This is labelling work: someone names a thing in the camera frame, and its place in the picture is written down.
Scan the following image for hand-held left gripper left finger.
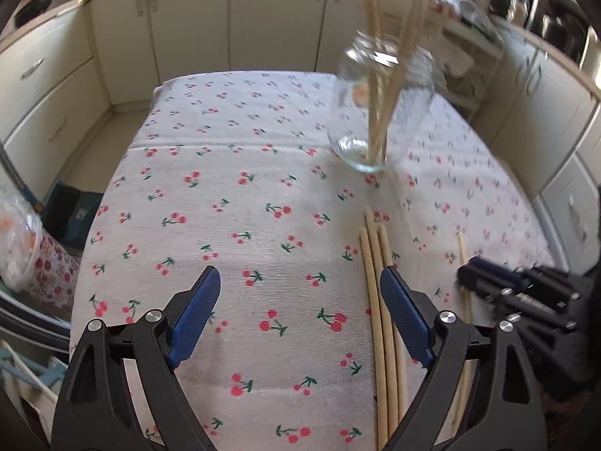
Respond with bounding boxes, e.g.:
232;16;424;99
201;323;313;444
51;265;221;451

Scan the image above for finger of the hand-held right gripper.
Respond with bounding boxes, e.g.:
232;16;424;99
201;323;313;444
467;256;583;302
456;269;579;335

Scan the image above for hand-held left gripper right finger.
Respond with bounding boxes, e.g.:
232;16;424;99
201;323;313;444
379;266;549;451

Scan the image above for clear glass jar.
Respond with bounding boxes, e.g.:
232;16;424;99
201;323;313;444
327;30;436;173

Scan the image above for bundle of wooden chopsticks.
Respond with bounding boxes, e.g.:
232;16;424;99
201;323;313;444
361;0;435;163

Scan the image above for cherry print tablecloth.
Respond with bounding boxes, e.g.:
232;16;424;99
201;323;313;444
69;71;559;451

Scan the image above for red floral cloth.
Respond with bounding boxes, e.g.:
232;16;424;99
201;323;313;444
30;235;82;312

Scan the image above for dark blue box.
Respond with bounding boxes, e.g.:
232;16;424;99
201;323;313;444
44;181;105;257

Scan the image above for white base cabinet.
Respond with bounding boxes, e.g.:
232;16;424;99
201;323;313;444
87;0;358;76
479;33;601;273

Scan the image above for cream folding step ladder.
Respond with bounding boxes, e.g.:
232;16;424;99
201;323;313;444
0;338;71;433

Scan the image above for clear bag with orange contents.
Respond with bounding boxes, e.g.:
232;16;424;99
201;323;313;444
0;188;45;292

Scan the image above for white rolling cart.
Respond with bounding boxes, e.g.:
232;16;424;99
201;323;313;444
436;9;505;118

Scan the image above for crumpled clear plastic bags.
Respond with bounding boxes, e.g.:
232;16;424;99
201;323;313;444
432;0;505;43

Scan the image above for white drawer cabinet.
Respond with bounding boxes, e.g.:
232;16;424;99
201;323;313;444
0;7;113;193

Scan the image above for black wok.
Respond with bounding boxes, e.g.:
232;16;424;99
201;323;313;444
14;0;53;29

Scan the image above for metal sliding door frame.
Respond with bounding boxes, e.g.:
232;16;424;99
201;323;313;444
0;286;73;353

